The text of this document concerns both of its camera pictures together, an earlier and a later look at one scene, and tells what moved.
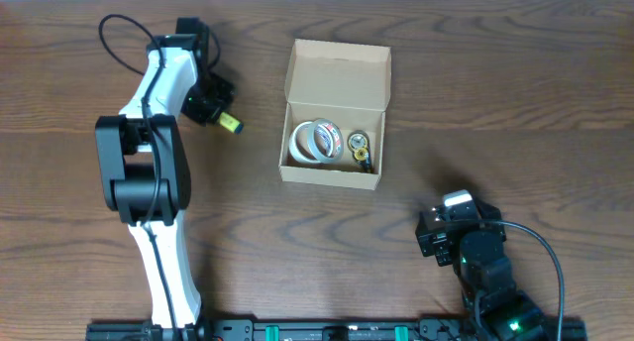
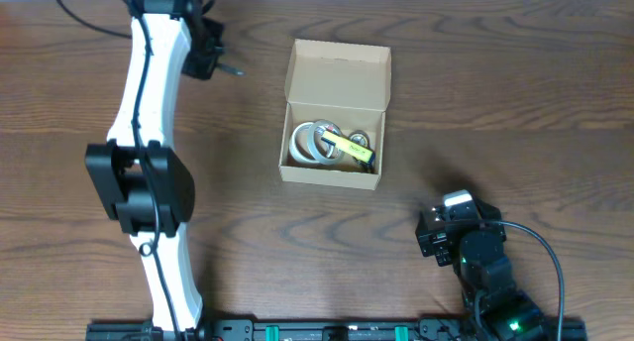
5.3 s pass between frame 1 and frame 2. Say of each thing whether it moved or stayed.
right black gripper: stayed
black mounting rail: stayed
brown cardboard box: stayed
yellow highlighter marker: moved
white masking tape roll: stayed
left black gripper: moved
